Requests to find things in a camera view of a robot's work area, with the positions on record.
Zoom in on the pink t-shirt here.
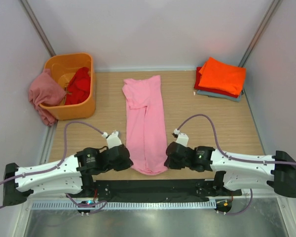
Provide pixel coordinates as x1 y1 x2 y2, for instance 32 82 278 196
122 75 167 175

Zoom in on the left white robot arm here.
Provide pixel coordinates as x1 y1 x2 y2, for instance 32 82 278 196
2 145 133 206

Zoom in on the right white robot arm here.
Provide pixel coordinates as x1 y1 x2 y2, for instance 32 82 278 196
165 142 296 198

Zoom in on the folded grey t-shirt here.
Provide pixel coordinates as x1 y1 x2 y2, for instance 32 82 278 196
196 90 242 102

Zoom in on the folded red t-shirt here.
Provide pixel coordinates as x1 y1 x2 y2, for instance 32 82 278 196
193 66 242 99

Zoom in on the red shirt in basket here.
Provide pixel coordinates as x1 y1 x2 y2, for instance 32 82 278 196
65 67 91 105

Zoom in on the folded orange t-shirt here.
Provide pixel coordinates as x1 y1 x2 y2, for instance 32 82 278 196
198 57 246 98

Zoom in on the dusty pink shirt on basket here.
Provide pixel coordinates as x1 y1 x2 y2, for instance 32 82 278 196
28 69 66 126

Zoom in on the orange plastic basket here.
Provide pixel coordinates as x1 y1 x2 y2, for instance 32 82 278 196
40 53 96 120

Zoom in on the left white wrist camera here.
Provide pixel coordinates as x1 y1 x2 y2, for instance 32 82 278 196
102 130 122 149

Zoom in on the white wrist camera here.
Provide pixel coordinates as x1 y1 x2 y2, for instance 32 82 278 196
172 129 189 147
102 130 122 149

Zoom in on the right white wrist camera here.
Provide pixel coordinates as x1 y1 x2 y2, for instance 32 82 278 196
172 129 189 147

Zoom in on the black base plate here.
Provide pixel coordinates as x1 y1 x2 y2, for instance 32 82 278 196
81 179 242 203

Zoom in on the white slotted cable duct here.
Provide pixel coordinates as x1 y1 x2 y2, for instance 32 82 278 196
31 199 217 210

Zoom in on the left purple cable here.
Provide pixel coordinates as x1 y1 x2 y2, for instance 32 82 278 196
0 120 109 214

